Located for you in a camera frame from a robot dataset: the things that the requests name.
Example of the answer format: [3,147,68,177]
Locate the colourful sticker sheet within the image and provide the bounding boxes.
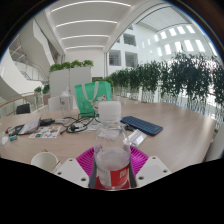
[28,125,62,140]

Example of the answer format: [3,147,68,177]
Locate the green tote bag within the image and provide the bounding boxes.
[74,80,112,118]

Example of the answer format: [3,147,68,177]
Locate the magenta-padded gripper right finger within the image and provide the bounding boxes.
[128,145,173,188]

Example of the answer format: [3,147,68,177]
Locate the clear plastic packet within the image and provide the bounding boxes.
[128,129,148,148]

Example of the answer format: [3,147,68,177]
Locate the black tangled cables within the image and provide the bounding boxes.
[59,113,99,134]

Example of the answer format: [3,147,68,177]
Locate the clear red-labelled water bottle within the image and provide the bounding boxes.
[93,100,132,191]

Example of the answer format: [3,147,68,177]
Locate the white cabinet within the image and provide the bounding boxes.
[48,65,93,108]

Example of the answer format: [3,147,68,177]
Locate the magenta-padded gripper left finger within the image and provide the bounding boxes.
[53,146,98,189]

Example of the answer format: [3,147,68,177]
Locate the white grid-patterned mug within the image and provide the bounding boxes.
[30,151,62,173]

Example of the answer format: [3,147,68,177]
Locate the black chair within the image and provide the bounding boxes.
[15,103,32,115]

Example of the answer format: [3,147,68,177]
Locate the open booklet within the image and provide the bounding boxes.
[18,116,42,136]

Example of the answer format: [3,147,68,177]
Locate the dark blue keyboard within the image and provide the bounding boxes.
[120,115,164,137]

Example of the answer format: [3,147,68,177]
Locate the black power adapter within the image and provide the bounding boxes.
[39,117,56,127]

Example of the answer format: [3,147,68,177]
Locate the green hedge plants row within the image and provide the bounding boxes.
[93,53,224,111]

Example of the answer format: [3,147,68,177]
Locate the ceiling light strips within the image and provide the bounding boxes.
[50,0,133,51]

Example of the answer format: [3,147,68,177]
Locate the clear plastic water jug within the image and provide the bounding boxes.
[58,87,73,118]

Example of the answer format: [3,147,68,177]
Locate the green plants in brown planter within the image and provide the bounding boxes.
[33,83,51,105]

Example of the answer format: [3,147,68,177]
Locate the green plants atop cabinet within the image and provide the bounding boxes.
[49,59,95,73]

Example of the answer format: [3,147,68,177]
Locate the black folder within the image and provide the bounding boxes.
[8,123,26,136]

